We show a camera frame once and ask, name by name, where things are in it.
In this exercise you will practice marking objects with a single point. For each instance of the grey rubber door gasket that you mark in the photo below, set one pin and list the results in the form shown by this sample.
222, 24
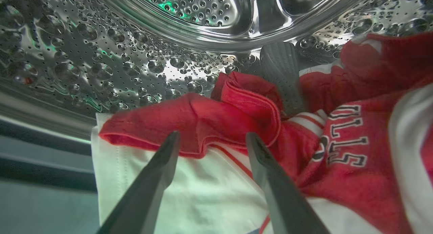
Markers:
33, 207

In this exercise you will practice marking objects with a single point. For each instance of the steel washing machine drum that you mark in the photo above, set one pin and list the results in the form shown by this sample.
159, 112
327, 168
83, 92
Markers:
101, 51

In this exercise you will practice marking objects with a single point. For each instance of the red and white garment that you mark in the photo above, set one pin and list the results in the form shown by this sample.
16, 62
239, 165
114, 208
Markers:
355, 179

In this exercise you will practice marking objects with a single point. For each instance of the grey ribbed drum paddle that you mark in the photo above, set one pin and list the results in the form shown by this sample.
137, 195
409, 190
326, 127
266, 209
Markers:
282, 71

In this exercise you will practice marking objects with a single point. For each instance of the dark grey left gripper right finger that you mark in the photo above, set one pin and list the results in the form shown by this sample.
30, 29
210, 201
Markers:
284, 207

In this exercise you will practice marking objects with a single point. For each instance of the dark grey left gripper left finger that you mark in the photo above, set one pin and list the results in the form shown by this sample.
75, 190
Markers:
145, 200

